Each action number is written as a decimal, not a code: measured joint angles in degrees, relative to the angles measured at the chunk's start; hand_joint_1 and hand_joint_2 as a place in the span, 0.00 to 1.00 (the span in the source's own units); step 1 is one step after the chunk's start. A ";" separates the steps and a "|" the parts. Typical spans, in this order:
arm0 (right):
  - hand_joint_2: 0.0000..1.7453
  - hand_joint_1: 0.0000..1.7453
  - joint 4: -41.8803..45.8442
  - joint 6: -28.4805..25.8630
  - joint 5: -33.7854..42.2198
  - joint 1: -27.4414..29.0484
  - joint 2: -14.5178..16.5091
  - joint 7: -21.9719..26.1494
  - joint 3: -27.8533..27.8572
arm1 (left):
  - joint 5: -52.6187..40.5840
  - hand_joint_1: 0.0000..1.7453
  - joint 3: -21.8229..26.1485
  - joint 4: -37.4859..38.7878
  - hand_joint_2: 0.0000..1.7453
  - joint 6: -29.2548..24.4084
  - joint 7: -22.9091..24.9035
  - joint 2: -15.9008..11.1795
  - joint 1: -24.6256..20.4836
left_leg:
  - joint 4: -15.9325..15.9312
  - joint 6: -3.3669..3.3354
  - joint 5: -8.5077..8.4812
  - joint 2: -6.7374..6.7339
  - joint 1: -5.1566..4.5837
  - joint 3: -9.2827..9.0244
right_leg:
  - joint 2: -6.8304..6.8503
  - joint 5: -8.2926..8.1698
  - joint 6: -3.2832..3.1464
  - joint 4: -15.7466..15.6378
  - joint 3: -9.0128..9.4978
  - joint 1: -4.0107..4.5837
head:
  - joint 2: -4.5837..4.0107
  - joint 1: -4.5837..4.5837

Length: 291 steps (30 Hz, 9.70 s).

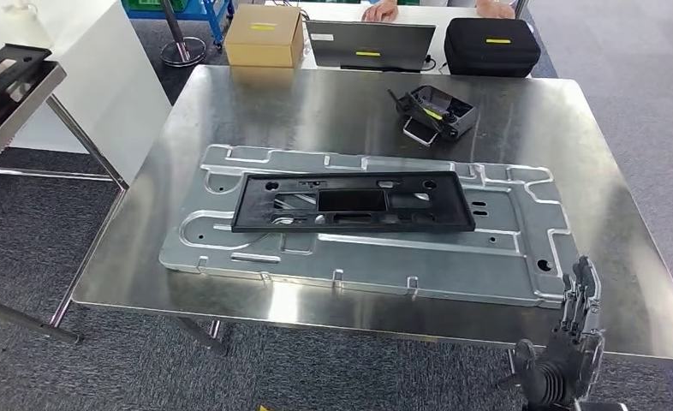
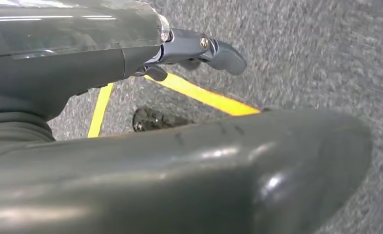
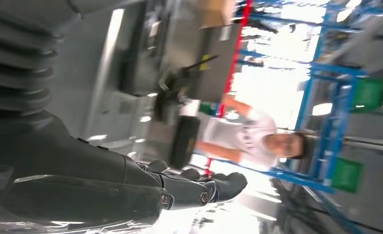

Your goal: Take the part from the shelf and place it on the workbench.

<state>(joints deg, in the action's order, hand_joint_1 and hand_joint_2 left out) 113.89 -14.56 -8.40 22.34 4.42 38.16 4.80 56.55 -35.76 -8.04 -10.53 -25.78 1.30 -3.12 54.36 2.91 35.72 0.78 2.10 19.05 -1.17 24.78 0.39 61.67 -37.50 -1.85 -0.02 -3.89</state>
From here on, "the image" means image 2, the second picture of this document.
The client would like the yellow floor tape square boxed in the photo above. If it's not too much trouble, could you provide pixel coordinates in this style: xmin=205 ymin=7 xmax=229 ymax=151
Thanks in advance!
xmin=87 ymin=72 xmax=261 ymax=139

